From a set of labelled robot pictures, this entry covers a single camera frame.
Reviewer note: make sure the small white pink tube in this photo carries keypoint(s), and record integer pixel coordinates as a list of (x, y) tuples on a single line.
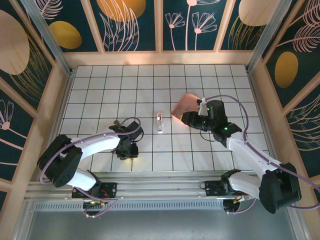
[(160, 125)]

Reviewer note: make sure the aluminium frame post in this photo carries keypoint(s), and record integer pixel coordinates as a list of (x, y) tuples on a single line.
[(267, 32), (50, 42)]

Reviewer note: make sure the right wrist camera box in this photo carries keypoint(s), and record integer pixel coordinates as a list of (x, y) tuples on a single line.
[(203, 107)]

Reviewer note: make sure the small silver metal object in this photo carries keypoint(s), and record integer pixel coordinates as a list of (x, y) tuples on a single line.
[(116, 122)]

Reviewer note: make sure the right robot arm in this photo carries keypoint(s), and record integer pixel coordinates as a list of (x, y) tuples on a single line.
[(250, 155)]

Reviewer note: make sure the aluminium mounting rail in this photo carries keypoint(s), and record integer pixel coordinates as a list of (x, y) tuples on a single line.
[(160, 185)]

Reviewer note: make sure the aluminium table edge rail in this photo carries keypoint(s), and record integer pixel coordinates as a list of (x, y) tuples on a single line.
[(65, 98), (257, 100)]

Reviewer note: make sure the pink plastic tray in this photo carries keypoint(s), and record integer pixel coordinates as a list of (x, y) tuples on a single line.
[(187, 100)]

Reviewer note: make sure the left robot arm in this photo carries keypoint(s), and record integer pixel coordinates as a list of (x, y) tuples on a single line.
[(95, 145)]

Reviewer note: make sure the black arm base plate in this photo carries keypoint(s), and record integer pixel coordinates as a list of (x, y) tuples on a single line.
[(110, 188), (212, 187)]

